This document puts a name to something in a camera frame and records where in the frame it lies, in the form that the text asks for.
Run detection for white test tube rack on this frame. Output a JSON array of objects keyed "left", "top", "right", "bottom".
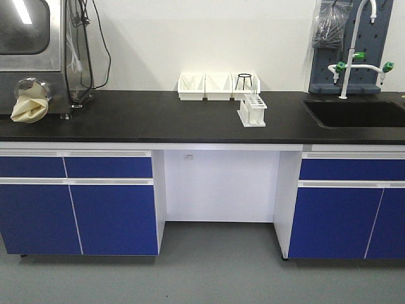
[{"left": 237, "top": 93, "right": 267, "bottom": 127}]

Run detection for clear glass test tube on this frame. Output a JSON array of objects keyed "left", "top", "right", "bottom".
[{"left": 249, "top": 84, "right": 257, "bottom": 124}]

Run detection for grey pegboard drying rack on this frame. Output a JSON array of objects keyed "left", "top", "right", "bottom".
[{"left": 309, "top": 1, "right": 394, "bottom": 94}]

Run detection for left white storage bin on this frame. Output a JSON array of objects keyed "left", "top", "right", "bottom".
[{"left": 177, "top": 72, "right": 205, "bottom": 101}]

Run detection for white storage bin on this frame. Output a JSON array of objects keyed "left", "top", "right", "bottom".
[
  {"left": 177, "top": 72, "right": 205, "bottom": 101},
  {"left": 232, "top": 73, "right": 261, "bottom": 101},
  {"left": 205, "top": 73, "right": 232, "bottom": 101}
]

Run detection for middle white storage bin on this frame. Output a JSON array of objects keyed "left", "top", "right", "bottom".
[{"left": 205, "top": 73, "right": 232, "bottom": 101}]

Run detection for right white storage bin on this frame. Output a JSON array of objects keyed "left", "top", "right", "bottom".
[{"left": 232, "top": 73, "right": 261, "bottom": 101}]

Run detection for black lab sink basin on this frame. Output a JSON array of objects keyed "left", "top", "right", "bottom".
[{"left": 304, "top": 100, "right": 404, "bottom": 128}]

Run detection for right blue cabinet unit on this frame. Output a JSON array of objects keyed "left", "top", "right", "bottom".
[{"left": 273, "top": 144, "right": 404, "bottom": 260}]

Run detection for blue cabinet unit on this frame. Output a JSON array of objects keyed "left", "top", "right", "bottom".
[
  {"left": 273, "top": 144, "right": 404, "bottom": 260},
  {"left": 1, "top": 148, "right": 166, "bottom": 256}
]

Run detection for left blue cabinet unit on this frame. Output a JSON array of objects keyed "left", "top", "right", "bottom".
[{"left": 1, "top": 148, "right": 166, "bottom": 256}]

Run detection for white gooseneck lab faucet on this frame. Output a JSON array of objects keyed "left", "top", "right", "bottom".
[{"left": 328, "top": 1, "right": 394, "bottom": 99}]

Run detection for clear plastic bag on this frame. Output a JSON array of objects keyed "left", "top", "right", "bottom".
[{"left": 312, "top": 1, "right": 352, "bottom": 51}]

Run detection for stainless steel glove box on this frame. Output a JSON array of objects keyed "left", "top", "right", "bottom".
[{"left": 1, "top": 1, "right": 94, "bottom": 120}]

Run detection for black wire tripod stand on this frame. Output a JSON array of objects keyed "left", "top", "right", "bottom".
[{"left": 234, "top": 73, "right": 253, "bottom": 91}]

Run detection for black power cable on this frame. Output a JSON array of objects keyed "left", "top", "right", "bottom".
[{"left": 65, "top": 0, "right": 112, "bottom": 107}]

